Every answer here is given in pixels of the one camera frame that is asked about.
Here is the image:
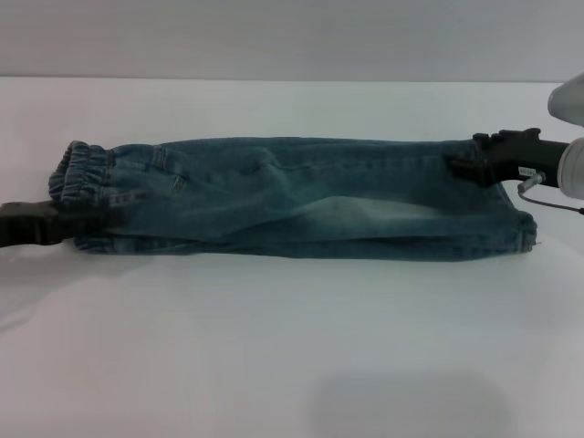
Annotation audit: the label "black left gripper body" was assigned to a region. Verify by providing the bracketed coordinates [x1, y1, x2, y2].
[0, 203, 58, 250]

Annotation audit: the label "thin right gripper cable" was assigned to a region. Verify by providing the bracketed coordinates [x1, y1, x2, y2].
[517, 172, 584, 215]

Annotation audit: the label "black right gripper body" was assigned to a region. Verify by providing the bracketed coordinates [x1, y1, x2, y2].
[478, 129, 571, 189]

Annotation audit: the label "blue denim shorts with cartoon print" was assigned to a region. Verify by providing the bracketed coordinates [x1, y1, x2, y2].
[47, 134, 538, 265]

